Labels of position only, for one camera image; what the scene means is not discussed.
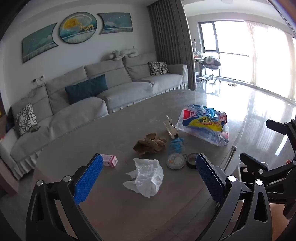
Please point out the teal cushion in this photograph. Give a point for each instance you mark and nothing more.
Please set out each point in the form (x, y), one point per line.
(86, 89)

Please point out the small floral cushion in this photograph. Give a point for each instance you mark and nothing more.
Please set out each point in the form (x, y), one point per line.
(158, 68)

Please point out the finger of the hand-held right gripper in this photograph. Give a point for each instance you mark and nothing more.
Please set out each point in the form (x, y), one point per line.
(253, 161)
(276, 126)

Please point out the round white lid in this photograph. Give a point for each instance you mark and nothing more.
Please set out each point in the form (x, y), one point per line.
(176, 161)

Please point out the white plastic bracket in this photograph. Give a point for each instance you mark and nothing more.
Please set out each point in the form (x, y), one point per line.
(170, 127)

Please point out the blue crumpled glove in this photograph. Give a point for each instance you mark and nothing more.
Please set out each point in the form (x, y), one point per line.
(175, 145)

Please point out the small dark object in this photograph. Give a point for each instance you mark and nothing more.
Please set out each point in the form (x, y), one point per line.
(35, 128)

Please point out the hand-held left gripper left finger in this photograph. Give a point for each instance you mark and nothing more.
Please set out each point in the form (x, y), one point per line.
(89, 177)

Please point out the printed clear plastic bag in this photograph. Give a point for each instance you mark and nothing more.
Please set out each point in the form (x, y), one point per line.
(203, 124)

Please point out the white sheer curtain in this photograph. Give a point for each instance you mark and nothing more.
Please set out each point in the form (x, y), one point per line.
(270, 58)

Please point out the round deer wall picture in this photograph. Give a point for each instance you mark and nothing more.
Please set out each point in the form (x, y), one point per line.
(77, 27)

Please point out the grey sofa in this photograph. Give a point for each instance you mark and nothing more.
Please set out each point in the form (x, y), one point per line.
(76, 109)

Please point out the black swivel chair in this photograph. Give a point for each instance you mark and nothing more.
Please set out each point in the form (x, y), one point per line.
(211, 66)

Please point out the black tape roll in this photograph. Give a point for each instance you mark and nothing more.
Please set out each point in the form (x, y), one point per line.
(191, 160)

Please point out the brown paper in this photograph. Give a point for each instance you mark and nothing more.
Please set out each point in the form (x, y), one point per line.
(150, 143)

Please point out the white plush toy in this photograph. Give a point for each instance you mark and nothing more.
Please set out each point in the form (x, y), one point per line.
(124, 53)

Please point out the pair of slippers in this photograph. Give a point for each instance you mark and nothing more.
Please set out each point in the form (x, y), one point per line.
(232, 84)

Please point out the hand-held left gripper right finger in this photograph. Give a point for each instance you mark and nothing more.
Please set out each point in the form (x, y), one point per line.
(209, 177)

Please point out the white paper towel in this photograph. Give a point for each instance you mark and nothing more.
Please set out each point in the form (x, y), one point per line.
(146, 178)

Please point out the brown curtain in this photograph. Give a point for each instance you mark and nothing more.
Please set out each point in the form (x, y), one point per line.
(172, 41)

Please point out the small pink box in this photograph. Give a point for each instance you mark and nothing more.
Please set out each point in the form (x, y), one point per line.
(109, 160)

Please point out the curved-edge teal wall picture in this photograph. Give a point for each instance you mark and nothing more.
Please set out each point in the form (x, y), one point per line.
(115, 23)
(38, 44)

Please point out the large floral cushion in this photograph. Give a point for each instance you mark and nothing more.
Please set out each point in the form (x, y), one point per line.
(26, 119)

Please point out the dark blue cushion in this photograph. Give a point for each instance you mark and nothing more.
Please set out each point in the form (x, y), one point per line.
(10, 120)

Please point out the wall socket with charger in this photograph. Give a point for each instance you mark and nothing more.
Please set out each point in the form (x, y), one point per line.
(38, 79)

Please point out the white shelf rack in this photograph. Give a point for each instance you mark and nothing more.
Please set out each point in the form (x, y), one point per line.
(195, 58)

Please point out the black framed window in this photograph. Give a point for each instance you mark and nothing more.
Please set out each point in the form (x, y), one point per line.
(209, 37)

